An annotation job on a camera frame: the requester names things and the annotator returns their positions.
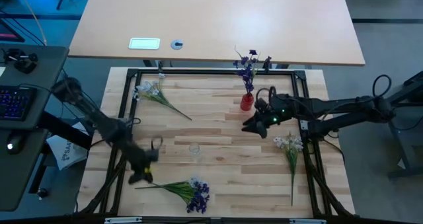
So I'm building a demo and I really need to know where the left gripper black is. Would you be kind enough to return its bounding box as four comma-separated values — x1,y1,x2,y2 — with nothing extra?
127,144,160,185

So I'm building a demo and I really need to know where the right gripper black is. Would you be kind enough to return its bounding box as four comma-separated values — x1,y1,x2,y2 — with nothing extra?
241,94,300,139

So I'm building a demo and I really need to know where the white flower bunch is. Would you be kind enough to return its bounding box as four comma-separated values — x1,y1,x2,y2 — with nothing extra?
132,72,193,122
273,133,304,207

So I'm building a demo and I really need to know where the leafy purple flower bunch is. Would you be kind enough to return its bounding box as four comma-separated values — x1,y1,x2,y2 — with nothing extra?
134,176,211,215

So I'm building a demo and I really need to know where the red glass vase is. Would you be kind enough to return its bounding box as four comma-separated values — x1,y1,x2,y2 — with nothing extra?
240,92,255,112

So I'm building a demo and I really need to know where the clear glass vase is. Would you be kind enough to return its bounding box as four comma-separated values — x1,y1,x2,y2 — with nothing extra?
188,142,202,159

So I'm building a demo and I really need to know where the thin purple flower sprig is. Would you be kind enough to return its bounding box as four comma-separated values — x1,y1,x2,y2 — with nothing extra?
233,45,272,94

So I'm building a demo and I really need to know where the white printed paper bag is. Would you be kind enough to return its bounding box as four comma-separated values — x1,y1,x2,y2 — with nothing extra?
46,121,89,171

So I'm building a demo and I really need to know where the large light wood desk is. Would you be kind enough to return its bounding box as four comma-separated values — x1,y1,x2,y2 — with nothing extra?
68,0,366,67

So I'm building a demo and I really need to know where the dark grey side desk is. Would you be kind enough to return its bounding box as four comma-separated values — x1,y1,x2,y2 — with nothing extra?
0,45,69,212

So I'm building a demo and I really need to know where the black computer mouse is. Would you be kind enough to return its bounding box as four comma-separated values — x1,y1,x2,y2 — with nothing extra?
5,133,24,155

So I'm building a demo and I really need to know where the white rectangular desk plate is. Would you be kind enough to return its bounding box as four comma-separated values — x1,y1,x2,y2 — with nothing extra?
128,37,161,50

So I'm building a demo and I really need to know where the black backlit keyboard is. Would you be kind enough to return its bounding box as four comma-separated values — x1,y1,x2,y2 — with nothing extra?
0,85,38,122

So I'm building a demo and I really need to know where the dark monitor with red edge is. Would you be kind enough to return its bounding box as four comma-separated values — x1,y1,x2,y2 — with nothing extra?
0,19,26,43

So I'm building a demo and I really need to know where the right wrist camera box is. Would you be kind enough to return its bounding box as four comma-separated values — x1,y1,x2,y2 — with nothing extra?
254,97,270,113

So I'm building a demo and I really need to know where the silver metal bracket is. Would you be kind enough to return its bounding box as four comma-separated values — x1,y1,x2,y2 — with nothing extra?
289,218,327,224
104,216,143,224

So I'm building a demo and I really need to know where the black metal table frame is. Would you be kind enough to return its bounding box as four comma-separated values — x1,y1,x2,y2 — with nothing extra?
79,67,354,219

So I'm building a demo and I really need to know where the dark metal stand frame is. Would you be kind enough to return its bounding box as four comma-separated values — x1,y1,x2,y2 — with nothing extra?
385,70,423,179

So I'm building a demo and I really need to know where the black clamp mount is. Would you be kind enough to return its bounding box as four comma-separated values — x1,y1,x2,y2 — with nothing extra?
2,48,39,75

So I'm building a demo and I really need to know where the yellow cable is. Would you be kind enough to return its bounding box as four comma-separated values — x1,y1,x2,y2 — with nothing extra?
15,0,48,46

